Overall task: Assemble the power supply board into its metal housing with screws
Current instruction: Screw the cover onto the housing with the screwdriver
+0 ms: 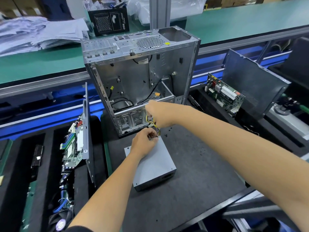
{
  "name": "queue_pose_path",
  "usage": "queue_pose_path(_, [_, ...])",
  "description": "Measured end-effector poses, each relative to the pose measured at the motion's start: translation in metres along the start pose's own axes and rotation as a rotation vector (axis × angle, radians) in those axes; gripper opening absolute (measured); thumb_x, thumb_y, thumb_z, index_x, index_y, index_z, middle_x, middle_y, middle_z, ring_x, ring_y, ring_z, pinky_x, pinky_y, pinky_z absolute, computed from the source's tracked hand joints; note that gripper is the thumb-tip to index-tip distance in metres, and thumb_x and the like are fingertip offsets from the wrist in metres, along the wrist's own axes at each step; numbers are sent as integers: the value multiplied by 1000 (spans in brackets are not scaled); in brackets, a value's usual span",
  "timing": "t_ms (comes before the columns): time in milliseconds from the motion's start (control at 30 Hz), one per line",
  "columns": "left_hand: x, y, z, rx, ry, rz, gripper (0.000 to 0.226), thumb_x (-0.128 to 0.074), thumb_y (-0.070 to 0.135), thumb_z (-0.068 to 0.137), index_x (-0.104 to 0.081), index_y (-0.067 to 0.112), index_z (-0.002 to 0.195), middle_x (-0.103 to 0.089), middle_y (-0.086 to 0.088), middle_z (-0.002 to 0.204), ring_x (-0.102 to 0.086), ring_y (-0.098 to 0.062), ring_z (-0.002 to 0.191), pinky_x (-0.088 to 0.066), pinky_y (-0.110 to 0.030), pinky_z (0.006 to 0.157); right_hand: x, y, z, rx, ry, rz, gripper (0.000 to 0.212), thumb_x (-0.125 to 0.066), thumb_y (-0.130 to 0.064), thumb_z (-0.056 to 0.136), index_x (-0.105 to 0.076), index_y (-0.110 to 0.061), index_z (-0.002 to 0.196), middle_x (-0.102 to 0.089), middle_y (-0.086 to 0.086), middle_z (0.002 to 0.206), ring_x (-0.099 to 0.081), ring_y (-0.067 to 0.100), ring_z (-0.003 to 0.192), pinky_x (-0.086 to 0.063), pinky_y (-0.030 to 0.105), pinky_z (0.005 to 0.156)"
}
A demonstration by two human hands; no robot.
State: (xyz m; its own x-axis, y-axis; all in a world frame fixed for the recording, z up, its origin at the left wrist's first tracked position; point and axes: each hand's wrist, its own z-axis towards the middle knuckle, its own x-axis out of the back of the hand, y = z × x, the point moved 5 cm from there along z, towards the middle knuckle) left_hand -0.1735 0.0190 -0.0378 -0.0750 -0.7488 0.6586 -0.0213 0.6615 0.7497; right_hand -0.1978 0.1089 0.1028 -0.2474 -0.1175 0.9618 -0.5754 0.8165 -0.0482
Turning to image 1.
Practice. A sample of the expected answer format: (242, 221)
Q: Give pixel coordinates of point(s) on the person's right hand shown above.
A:
(166, 113)

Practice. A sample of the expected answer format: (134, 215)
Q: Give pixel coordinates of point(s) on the person's left hand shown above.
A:
(144, 142)

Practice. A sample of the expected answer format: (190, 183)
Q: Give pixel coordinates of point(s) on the grey power supply unit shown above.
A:
(152, 164)

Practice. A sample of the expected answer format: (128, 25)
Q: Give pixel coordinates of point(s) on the silver power supply unit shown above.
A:
(157, 182)

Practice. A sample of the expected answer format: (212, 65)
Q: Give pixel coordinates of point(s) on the person's left forearm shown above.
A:
(104, 200)

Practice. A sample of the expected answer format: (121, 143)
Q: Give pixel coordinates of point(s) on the person's right forearm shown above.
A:
(251, 161)

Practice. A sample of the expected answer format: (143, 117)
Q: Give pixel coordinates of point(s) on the silver metal computer case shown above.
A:
(135, 74)

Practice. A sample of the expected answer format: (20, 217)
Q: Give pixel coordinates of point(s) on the person's black clothing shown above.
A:
(79, 229)

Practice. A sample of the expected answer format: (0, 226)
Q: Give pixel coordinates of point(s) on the dark grey case side panel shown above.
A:
(88, 135)

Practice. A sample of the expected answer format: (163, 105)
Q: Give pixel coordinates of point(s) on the green board with white parts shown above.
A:
(224, 94)

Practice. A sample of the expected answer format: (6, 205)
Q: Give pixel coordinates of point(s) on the black foam work mat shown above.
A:
(203, 181)

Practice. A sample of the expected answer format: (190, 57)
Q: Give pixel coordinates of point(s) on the green motherboard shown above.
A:
(72, 145)

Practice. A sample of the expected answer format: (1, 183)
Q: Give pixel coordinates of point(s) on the large black metal panel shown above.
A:
(256, 83)

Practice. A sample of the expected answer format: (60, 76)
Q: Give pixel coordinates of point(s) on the black foam tray with recess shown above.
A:
(263, 135)

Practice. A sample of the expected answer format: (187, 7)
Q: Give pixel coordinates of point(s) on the clear plastic bag pile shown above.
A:
(183, 8)

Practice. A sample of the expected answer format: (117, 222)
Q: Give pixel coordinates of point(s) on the small black rectangular component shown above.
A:
(37, 155)

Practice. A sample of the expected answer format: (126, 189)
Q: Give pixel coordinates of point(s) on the black cardboard box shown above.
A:
(108, 21)

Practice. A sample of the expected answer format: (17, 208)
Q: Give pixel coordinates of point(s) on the grey round metal part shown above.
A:
(282, 110)

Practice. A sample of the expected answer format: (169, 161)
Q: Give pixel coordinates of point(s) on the black cooler fan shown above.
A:
(60, 223)

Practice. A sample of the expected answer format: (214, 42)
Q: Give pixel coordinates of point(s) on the black foam tray with slots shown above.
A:
(29, 190)

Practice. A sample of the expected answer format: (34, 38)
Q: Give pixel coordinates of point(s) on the green conveyor belt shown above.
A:
(43, 65)

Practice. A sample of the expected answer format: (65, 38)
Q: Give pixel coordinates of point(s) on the long green memory strip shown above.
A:
(5, 157)
(29, 206)

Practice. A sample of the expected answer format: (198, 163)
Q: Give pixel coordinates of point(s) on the stack of brown cardboard boxes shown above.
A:
(241, 1)

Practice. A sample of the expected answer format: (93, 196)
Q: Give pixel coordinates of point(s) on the stack of grey paper sheets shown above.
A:
(41, 36)

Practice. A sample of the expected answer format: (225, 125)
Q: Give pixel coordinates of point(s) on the grey metal post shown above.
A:
(160, 12)

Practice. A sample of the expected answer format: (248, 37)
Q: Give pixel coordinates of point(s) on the grey metal conveyor rail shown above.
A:
(43, 85)

